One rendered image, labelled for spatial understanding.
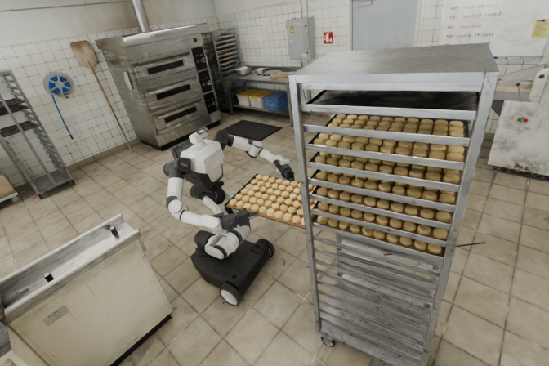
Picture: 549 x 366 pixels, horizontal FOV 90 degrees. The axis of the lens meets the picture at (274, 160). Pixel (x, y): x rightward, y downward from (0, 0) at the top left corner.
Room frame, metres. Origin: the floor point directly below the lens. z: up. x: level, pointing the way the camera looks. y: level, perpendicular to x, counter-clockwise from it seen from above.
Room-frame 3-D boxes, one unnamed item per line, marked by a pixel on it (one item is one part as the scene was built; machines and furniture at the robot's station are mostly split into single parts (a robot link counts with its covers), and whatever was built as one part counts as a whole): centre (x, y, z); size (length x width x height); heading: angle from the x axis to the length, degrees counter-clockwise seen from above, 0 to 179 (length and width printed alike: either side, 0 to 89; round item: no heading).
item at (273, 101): (5.73, -0.24, 0.36); 0.47 x 0.38 x 0.26; 137
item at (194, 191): (1.81, 0.56, 0.88); 0.28 x 0.13 x 0.18; 56
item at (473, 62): (1.09, -0.50, 0.93); 0.64 x 0.51 x 1.78; 56
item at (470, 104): (1.09, -0.51, 1.68); 0.60 x 0.40 x 0.02; 56
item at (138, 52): (5.55, 1.80, 1.01); 1.56 x 1.20 x 2.01; 135
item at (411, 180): (0.93, -0.39, 1.41); 0.64 x 0.03 x 0.03; 56
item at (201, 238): (1.82, 0.57, 0.19); 0.64 x 0.52 x 0.33; 56
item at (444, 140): (0.93, -0.39, 1.59); 0.64 x 0.03 x 0.03; 56
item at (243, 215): (1.30, 0.27, 0.98); 0.12 x 0.10 x 0.13; 101
